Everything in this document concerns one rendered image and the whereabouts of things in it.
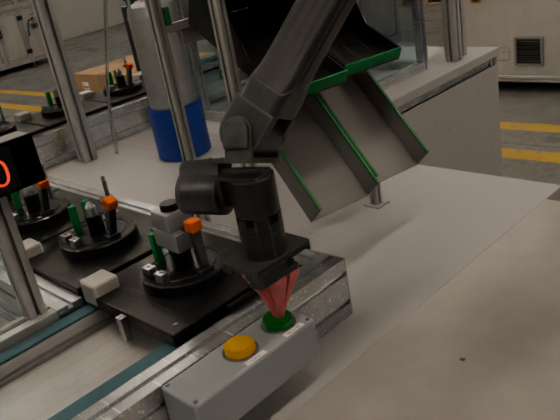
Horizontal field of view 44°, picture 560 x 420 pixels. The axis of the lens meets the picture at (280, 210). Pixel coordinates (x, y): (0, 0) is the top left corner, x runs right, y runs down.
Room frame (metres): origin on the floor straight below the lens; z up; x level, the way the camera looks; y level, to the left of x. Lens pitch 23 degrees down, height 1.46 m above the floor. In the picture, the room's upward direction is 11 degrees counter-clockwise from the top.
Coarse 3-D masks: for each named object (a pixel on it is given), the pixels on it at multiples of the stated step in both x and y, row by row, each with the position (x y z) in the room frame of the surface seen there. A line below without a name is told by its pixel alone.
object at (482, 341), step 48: (528, 240) 1.07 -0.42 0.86; (480, 288) 0.94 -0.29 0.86; (528, 288) 0.92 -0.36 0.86; (384, 336) 0.86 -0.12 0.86; (432, 336) 0.84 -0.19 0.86; (480, 336) 0.82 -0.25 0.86; (528, 336) 0.80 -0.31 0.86; (336, 384) 0.77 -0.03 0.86; (384, 384) 0.75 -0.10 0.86; (432, 384) 0.74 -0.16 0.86; (480, 384) 0.72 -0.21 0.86; (528, 384) 0.70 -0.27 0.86
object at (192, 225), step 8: (184, 224) 0.92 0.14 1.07; (192, 224) 0.91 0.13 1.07; (200, 224) 0.92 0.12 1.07; (192, 232) 0.91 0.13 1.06; (200, 232) 0.92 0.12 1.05; (192, 240) 0.92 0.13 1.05; (200, 240) 0.92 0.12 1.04; (200, 248) 0.92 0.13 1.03; (200, 256) 0.92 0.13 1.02; (200, 264) 0.92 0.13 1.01
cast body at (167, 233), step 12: (168, 204) 0.95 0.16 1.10; (156, 216) 0.95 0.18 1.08; (168, 216) 0.94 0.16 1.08; (180, 216) 0.95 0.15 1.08; (156, 228) 0.96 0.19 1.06; (168, 228) 0.93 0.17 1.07; (156, 240) 0.97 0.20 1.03; (168, 240) 0.94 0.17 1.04; (180, 240) 0.93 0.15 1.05; (180, 252) 0.92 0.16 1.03
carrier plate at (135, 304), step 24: (216, 240) 1.07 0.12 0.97; (144, 264) 1.03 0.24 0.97; (120, 288) 0.96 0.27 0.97; (216, 288) 0.90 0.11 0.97; (240, 288) 0.89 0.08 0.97; (120, 312) 0.89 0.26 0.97; (144, 312) 0.87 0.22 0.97; (168, 312) 0.86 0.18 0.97; (192, 312) 0.84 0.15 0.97; (216, 312) 0.84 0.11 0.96; (168, 336) 0.80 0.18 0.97; (192, 336) 0.81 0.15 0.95
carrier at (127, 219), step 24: (72, 216) 1.17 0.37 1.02; (96, 216) 1.14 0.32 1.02; (120, 216) 1.21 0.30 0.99; (144, 216) 1.24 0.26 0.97; (24, 240) 1.18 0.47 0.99; (48, 240) 1.21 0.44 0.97; (72, 240) 1.10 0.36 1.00; (96, 240) 1.12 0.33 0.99; (120, 240) 1.10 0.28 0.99; (144, 240) 1.12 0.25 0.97; (48, 264) 1.10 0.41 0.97; (72, 264) 1.08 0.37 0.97; (96, 264) 1.06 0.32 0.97; (120, 264) 1.04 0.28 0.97; (72, 288) 0.99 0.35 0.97
